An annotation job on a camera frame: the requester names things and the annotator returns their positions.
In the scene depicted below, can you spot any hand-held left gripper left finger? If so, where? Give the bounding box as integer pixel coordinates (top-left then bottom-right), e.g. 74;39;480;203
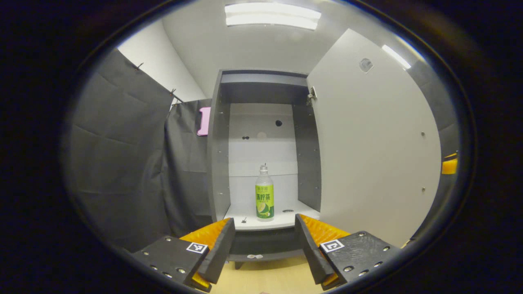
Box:
132;217;237;291

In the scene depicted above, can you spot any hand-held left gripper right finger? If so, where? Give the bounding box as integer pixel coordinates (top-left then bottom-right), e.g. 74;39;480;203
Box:
295;213;404;291

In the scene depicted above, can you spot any green label bottle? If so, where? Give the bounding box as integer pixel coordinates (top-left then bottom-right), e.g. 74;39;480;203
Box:
255;163;275;220

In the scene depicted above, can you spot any dark grey cabinet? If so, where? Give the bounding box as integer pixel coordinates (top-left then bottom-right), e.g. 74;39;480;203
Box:
206;69;323;270

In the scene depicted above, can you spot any long ceiling light strip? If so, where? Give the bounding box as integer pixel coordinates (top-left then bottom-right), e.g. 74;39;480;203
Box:
381;44;412;69

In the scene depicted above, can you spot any black backdrop cloth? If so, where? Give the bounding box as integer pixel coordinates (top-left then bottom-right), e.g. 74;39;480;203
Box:
67;48;460;252

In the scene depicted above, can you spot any large ceiling light panel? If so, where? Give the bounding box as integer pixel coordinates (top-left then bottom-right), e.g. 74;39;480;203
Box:
224;2;322;31

